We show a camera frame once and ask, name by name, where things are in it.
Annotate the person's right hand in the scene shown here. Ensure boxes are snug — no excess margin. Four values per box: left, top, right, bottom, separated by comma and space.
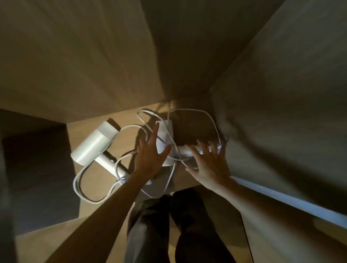
184, 138, 232, 193

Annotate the person's left forearm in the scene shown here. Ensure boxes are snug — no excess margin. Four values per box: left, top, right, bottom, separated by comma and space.
29, 171, 157, 263

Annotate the person's left hand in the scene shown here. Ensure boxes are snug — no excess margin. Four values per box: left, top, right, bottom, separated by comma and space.
132, 122, 174, 181

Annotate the person's right forearm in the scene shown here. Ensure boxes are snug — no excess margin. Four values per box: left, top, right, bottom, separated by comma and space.
211, 171, 347, 263

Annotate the white hair dryer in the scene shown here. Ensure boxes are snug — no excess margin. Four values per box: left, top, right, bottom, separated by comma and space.
155, 119, 201, 167
69, 119, 132, 186

